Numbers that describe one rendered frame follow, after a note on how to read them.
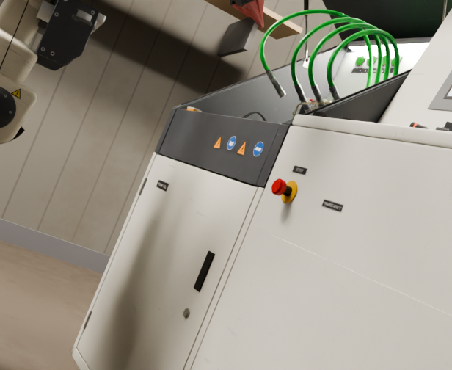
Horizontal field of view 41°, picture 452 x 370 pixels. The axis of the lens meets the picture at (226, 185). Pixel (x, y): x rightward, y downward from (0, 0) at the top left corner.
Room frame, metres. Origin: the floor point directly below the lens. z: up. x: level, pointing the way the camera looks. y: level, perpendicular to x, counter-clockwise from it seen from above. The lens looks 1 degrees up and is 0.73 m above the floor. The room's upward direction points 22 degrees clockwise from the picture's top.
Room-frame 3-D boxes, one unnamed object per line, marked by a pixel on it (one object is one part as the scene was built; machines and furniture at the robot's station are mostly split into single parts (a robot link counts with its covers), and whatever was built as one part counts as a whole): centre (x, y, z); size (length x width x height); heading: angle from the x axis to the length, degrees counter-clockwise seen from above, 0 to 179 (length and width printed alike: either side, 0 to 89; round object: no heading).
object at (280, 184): (1.29, -0.12, 0.80); 0.05 x 0.04 x 0.05; 30
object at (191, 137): (1.70, 0.07, 0.87); 0.62 x 0.04 x 0.16; 30
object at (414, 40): (1.95, -0.36, 1.43); 0.54 x 0.03 x 0.02; 30
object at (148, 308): (1.70, 0.09, 0.44); 0.65 x 0.02 x 0.68; 30
